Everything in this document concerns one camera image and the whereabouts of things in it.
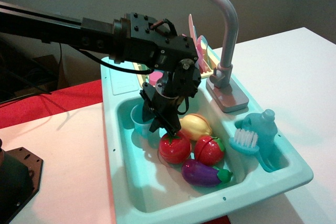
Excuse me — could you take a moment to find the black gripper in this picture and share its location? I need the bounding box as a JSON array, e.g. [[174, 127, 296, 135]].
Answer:
[[140, 59, 201, 136]]

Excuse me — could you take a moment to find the translucent blue plastic cup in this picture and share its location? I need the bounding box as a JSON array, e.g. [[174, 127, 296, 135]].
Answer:
[[130, 104, 153, 137]]

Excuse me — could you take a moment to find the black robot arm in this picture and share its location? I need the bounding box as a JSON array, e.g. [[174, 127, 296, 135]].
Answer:
[[1, 2, 201, 136]]

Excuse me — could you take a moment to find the light pink toy cup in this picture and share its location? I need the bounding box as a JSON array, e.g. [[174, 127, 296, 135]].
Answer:
[[148, 71, 163, 86]]

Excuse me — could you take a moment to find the teal toy sink unit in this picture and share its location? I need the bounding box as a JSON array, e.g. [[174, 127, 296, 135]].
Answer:
[[100, 48, 314, 224]]

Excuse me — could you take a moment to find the red toy tomato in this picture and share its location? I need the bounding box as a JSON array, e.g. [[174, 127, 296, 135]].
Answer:
[[158, 132, 192, 164]]

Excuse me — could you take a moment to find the yellow toy lemon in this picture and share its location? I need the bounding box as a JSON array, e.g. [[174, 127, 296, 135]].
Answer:
[[180, 113, 213, 141]]

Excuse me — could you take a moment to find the yellow dish rack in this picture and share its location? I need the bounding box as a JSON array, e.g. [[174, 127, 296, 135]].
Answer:
[[137, 47, 220, 86]]

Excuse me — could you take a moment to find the red toy strawberry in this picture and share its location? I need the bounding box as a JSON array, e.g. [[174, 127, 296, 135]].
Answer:
[[194, 135, 225, 166]]

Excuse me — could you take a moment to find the purple toy eggplant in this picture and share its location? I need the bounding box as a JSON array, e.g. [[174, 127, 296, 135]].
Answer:
[[181, 159, 233, 187]]

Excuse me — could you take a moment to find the pink toy plate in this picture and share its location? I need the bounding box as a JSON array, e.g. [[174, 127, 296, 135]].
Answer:
[[196, 35, 210, 73]]

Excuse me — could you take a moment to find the grey toy faucet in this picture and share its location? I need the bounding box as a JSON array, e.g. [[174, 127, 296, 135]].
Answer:
[[206, 0, 249, 113]]

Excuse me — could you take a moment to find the peach toy knife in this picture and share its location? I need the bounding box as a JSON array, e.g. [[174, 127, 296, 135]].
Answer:
[[188, 14, 197, 45]]

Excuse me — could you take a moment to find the teal dish brush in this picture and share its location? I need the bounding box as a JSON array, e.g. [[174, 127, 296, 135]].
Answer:
[[229, 129, 276, 173]]

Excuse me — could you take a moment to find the teal soap bottle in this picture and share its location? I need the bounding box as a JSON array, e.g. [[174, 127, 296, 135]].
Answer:
[[238, 109, 278, 161]]

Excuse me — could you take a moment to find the brown cardboard box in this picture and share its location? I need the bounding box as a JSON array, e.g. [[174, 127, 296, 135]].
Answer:
[[14, 55, 69, 97]]

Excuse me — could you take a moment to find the red cloth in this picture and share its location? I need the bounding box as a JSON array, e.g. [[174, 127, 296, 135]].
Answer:
[[1, 80, 102, 129]]

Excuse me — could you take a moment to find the black power cord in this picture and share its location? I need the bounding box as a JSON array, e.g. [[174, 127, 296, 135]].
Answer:
[[57, 42, 64, 88]]

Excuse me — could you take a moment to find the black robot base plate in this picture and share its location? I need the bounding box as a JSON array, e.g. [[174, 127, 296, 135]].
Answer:
[[1, 147, 44, 223]]

